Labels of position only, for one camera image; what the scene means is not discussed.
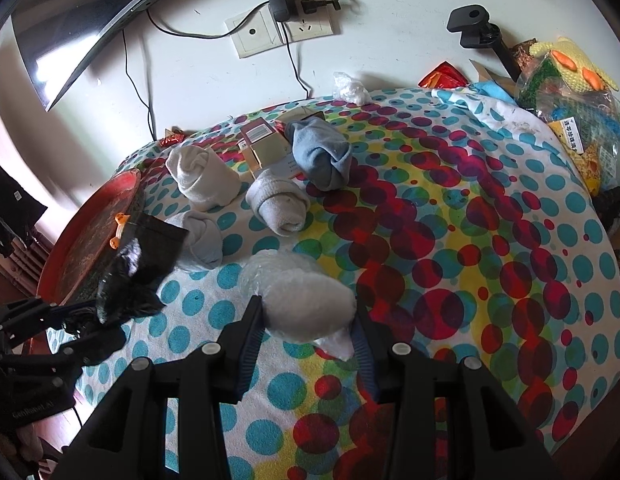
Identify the black plastic bag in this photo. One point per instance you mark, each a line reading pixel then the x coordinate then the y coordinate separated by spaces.
pixel 148 252

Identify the white wall socket plate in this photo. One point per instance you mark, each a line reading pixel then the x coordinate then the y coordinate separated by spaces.
pixel 261 33

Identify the yellow knitted duck toy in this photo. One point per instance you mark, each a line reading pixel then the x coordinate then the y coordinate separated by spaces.
pixel 575 68

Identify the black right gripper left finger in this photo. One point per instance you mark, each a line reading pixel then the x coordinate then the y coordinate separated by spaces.
pixel 163 421

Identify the grey white sock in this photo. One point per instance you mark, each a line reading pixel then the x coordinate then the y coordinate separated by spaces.
pixel 278 202

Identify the pale blue sock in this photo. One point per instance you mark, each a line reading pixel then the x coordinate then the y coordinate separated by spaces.
pixel 202 248

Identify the crumpled white plastic bag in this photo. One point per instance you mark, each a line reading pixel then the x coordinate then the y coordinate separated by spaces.
pixel 350 90

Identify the red snack packet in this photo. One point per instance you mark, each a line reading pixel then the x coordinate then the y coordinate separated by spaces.
pixel 445 76

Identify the small red candy wrapper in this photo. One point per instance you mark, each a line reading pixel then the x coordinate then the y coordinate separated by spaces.
pixel 172 137

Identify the red round tray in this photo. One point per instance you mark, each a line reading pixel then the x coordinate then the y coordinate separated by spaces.
pixel 82 253

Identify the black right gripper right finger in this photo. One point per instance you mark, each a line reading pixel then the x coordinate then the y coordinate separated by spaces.
pixel 487 436

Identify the blue grey sock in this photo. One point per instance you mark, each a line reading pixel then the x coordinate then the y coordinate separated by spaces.
pixel 321 151

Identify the clear bag of yarn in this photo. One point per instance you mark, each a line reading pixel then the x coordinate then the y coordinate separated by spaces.
pixel 596 113

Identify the brown cardboard box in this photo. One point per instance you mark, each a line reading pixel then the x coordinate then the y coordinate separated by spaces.
pixel 265 148

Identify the black power adapter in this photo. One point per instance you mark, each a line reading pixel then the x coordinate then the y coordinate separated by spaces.
pixel 282 11

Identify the colourful polka dot bedsheet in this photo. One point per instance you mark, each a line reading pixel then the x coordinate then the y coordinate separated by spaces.
pixel 463 228

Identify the black clamp stand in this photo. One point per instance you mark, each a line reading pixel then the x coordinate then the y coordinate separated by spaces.
pixel 477 32

